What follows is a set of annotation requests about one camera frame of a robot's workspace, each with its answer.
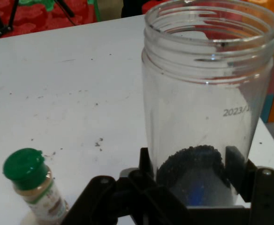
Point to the large red foam block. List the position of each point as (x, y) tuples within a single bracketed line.
[(33, 21)]

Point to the teal foam mat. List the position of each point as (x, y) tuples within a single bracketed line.
[(266, 107)]

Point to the spice bottle with green cap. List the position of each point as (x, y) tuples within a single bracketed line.
[(33, 182)]

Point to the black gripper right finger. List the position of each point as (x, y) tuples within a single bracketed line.
[(268, 199)]

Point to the clear jar with black seeds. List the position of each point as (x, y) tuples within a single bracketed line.
[(197, 105)]

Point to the green foam block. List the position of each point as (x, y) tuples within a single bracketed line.
[(37, 3)]

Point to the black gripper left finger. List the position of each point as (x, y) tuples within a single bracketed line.
[(118, 201)]

